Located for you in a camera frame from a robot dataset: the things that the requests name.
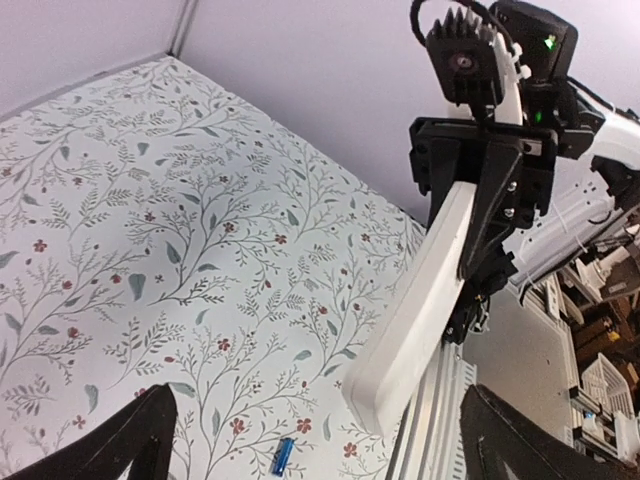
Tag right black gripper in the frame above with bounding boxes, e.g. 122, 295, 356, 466
409, 117, 558, 280

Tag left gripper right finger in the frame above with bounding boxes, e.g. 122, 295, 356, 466
460, 385, 639, 480

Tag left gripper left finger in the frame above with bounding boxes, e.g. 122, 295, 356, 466
10, 384, 177, 480

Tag white remote control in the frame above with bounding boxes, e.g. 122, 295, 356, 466
342, 182, 476, 436

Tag blue battery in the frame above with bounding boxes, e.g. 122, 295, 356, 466
271, 437, 295, 477

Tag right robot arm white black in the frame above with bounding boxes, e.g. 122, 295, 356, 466
409, 1, 639, 305

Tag floral table mat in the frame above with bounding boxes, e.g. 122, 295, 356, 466
1, 58, 425, 479

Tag front aluminium rail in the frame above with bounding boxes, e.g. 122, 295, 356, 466
386, 343, 477, 480

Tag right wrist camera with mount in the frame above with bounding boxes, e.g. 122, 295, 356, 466
425, 7, 531, 125

